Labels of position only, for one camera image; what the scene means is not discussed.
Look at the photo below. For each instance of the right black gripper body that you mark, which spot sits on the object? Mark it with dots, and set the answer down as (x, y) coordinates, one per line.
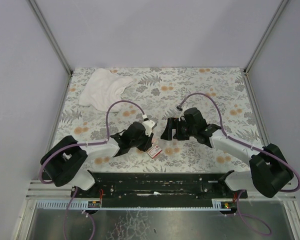
(175, 129)

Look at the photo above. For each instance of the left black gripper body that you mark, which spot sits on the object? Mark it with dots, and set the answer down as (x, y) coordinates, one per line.
(147, 143)

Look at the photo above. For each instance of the red staple box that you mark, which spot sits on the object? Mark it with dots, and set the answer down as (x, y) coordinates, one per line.
(154, 151)

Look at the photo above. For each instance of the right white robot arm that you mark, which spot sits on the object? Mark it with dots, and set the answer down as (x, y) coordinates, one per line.
(267, 172)

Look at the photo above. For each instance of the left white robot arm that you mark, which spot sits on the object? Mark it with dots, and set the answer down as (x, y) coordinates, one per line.
(64, 161)

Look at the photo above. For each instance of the floral patterned table mat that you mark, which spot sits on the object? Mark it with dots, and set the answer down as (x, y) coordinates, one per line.
(218, 92)

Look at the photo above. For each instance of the white cloth towel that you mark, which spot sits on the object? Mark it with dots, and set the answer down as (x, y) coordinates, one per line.
(103, 89)

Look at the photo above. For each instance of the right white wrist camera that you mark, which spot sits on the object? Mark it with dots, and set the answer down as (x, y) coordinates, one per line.
(181, 117)

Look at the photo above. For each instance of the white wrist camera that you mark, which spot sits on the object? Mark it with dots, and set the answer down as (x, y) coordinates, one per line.
(149, 125)
(181, 117)

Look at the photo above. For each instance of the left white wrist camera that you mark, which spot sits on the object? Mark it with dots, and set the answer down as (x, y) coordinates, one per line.
(149, 125)

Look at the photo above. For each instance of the white slotted cable duct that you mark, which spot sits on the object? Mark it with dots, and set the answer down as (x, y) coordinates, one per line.
(129, 204)

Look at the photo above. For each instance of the aluminium cross rail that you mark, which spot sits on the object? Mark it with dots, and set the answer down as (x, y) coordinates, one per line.
(40, 191)

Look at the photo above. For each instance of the right aluminium frame post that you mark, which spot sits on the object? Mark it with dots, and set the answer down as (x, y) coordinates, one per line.
(270, 27)

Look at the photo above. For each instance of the aluminium frame post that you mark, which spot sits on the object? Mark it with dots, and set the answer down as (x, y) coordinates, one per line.
(270, 27)
(49, 35)

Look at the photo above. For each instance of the left aluminium frame post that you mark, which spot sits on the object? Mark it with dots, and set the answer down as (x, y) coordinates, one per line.
(49, 35)

